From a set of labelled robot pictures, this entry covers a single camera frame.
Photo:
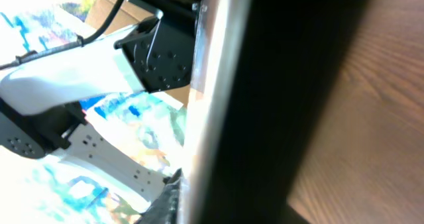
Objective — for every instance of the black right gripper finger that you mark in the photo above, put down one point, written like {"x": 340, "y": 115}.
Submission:
{"x": 164, "y": 210}

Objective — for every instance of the Galaxy S25 Ultra smartphone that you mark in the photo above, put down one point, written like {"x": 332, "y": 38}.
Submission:
{"x": 264, "y": 70}

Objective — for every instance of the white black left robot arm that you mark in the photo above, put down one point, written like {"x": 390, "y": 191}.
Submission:
{"x": 143, "y": 45}

